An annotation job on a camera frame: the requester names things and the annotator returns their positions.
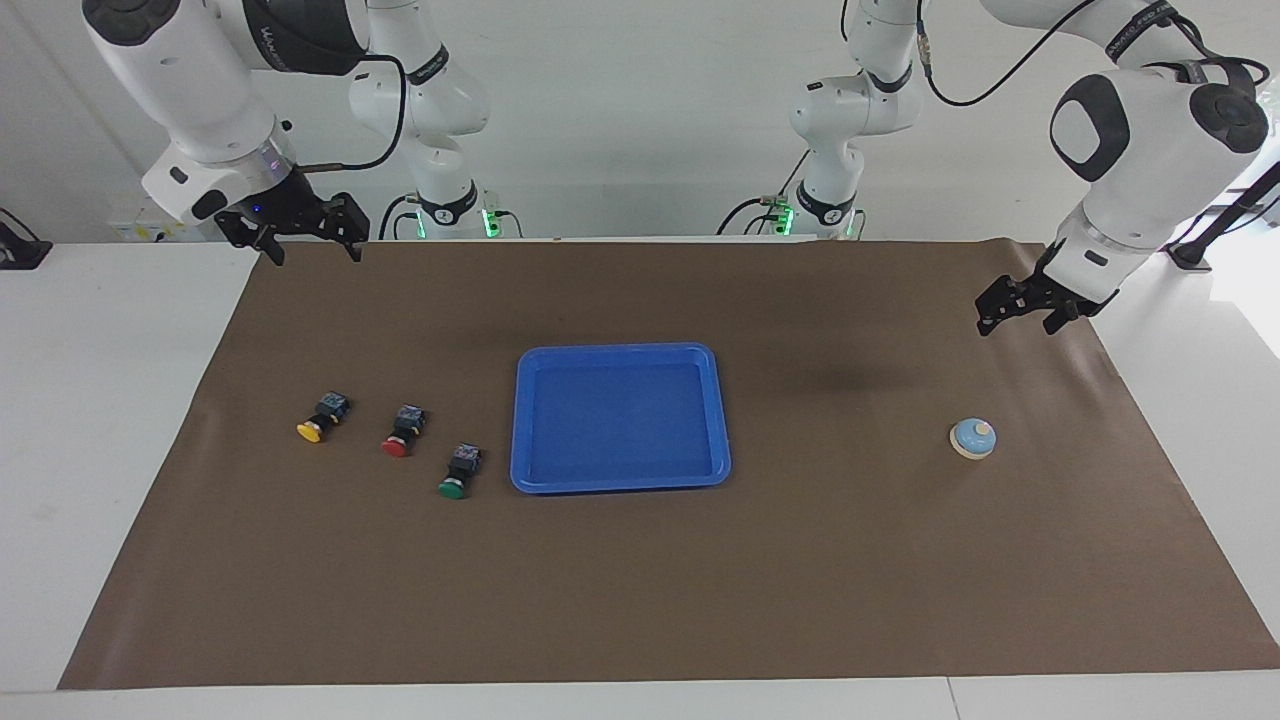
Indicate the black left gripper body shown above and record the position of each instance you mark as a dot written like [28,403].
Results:
[1040,292]

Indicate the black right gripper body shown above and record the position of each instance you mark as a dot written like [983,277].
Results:
[300,215]

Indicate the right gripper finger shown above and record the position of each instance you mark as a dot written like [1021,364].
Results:
[272,250]
[352,245]

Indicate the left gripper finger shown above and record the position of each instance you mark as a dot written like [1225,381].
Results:
[1056,320]
[988,318]

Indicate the yellow mushroom push button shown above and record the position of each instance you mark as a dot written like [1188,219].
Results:
[312,431]

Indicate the red mushroom push button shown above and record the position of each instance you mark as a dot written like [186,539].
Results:
[396,447]

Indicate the green mushroom push button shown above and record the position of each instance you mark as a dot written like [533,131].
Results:
[452,488]

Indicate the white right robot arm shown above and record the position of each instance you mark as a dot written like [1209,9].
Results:
[190,80]

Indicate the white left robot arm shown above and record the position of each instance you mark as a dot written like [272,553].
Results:
[1150,150]

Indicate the blue plastic tray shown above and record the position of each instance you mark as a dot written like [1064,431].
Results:
[620,420]

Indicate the black metal stand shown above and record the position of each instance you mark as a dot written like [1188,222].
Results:
[1190,255]

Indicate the brown table mat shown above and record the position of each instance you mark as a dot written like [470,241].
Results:
[640,580]

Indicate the white wall socket box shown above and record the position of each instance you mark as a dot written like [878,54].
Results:
[130,232]

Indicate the black clamp bracket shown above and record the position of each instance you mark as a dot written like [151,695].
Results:
[20,255]

